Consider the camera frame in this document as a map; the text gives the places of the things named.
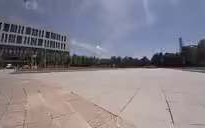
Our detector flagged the white and dark building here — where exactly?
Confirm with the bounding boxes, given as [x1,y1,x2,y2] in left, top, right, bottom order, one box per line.
[0,19,71,70]

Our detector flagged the pale paved plaza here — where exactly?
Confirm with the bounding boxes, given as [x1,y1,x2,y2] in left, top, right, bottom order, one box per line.
[0,67,205,128]

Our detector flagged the white vehicle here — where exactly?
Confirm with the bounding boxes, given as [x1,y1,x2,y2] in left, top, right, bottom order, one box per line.
[5,63,16,70]

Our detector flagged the row of trees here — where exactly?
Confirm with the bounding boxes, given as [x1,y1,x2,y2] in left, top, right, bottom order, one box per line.
[69,54,184,68]

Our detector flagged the low dark wall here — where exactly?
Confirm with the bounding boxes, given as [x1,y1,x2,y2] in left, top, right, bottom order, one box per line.
[10,66,158,74]

